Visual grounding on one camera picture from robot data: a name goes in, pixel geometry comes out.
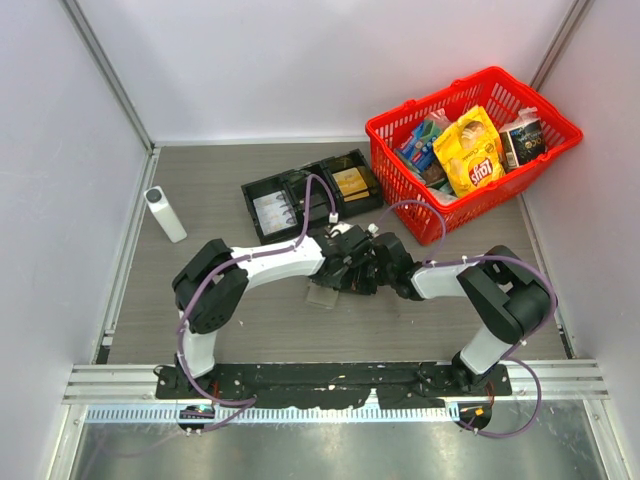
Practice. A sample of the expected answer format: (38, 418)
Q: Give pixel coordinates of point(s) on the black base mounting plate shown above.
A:
(330, 386)

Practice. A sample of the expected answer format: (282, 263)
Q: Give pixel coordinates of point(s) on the red plastic shopping basket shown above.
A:
(503, 97)

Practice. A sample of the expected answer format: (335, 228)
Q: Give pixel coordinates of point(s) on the black coffee package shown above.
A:
(523, 142)

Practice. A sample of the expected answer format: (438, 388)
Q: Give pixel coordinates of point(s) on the blue toothpaste box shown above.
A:
(418, 156)

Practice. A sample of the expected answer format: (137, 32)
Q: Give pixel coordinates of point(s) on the white cards stack in tray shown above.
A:
(274, 212)

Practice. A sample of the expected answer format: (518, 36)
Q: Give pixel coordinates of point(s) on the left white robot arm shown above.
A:
(209, 288)

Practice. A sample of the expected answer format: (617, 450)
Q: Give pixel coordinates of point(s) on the yellow Lays chips bag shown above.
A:
(470, 152)

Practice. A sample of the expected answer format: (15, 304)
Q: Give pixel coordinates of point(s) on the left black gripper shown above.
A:
(327, 281)

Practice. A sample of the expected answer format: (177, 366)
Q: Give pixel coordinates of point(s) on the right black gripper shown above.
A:
(358, 283)

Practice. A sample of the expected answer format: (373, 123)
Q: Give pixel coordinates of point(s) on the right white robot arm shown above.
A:
(512, 299)

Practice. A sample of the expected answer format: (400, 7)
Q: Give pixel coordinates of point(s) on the green sponge pack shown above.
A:
(428, 131)

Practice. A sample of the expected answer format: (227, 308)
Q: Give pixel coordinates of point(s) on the black three-compartment card tray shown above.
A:
(315, 177)

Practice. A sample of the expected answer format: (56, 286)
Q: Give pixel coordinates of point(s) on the gold cards stack in tray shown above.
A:
(352, 185)

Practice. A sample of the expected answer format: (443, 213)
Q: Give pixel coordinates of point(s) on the black cards stack in tray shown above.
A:
(320, 209)

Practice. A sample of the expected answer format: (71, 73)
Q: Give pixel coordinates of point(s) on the white cylindrical bottle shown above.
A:
(164, 214)

